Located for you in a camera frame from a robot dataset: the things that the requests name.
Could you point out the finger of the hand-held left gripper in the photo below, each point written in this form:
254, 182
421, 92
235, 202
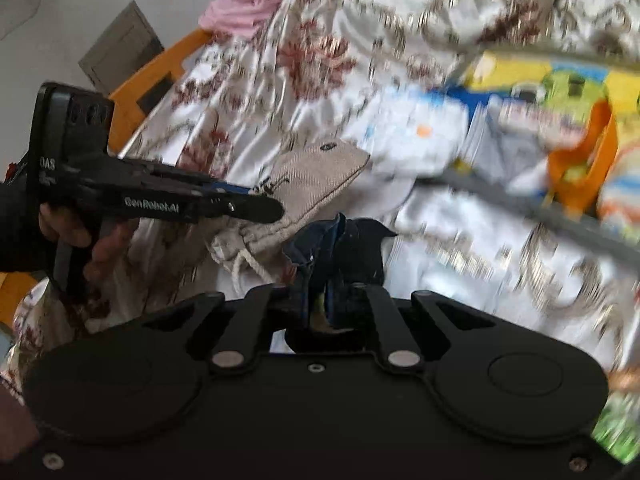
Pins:
227, 189
250, 209

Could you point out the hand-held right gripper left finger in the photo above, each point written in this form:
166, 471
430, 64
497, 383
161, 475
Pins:
255, 310

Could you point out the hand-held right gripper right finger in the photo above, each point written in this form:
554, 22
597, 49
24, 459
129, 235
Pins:
375, 310

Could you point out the dark blue sock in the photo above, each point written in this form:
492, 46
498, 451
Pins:
350, 250

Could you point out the metal tray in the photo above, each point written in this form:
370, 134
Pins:
500, 196

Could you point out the striped sock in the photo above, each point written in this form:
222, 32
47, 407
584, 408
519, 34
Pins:
622, 190

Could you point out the person's left hand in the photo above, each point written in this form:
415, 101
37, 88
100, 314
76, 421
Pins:
65, 227

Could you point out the patterned satin blanket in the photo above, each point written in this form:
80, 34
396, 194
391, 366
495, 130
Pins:
450, 270

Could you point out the grey board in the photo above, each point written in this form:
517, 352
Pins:
120, 45

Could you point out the white cloth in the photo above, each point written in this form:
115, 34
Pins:
400, 130

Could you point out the orange ribbed band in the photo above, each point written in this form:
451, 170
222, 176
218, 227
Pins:
597, 160

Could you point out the cartoon print towel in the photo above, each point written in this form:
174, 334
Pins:
575, 85

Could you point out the wooden bed frame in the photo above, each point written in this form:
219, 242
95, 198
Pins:
150, 80

